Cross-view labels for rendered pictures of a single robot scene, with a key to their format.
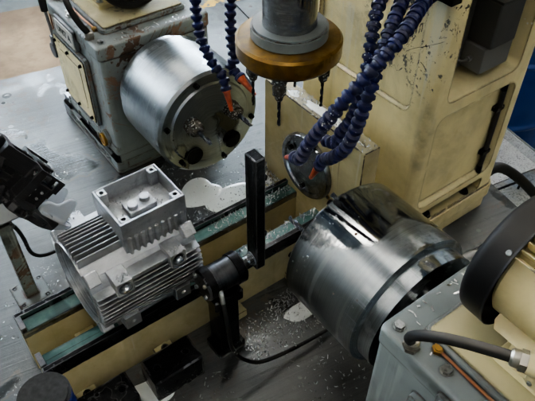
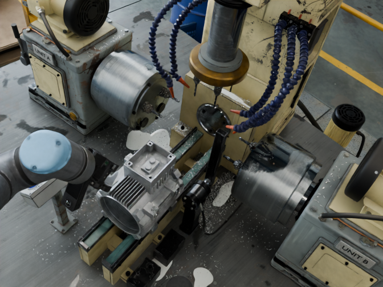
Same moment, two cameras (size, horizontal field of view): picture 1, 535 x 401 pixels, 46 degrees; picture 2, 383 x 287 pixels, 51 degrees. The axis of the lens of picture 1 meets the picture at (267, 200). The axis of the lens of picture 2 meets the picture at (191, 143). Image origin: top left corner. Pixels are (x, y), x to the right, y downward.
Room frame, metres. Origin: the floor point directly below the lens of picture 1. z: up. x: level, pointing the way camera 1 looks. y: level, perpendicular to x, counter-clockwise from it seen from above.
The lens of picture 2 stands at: (0.08, 0.41, 2.08)
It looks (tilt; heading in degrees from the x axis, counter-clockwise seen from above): 50 degrees down; 335
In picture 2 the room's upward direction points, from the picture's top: 10 degrees clockwise
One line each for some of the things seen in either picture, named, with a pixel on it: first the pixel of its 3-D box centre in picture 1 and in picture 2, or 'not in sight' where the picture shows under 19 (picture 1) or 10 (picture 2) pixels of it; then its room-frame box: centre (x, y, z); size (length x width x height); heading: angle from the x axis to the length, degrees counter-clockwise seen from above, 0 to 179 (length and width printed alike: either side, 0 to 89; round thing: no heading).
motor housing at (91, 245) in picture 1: (128, 255); (141, 193); (0.73, 0.25, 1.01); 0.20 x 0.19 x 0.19; 128
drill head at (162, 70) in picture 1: (176, 91); (122, 83); (1.20, 0.21, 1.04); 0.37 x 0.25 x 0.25; 37
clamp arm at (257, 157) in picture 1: (255, 213); (214, 159); (0.73, 0.02, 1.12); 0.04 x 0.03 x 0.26; 127
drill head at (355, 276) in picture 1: (388, 283); (282, 183); (0.65, -0.20, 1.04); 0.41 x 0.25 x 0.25; 37
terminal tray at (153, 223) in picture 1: (140, 208); (150, 167); (0.75, 0.22, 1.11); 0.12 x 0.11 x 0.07; 128
